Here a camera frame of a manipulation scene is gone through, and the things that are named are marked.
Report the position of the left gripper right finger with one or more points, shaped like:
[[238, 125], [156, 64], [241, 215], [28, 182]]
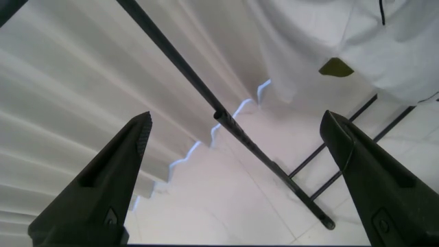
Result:
[[387, 192]]

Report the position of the black clothes rack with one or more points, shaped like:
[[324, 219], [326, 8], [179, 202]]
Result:
[[205, 92]]

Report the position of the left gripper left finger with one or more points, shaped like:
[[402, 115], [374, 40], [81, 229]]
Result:
[[103, 192]]

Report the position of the white curtain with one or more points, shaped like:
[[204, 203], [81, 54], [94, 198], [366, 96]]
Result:
[[85, 85]]

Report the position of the pale grey shorts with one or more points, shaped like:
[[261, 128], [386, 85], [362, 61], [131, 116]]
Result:
[[377, 37]]

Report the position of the green printed t-shirt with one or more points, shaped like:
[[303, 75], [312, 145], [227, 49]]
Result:
[[336, 68]]

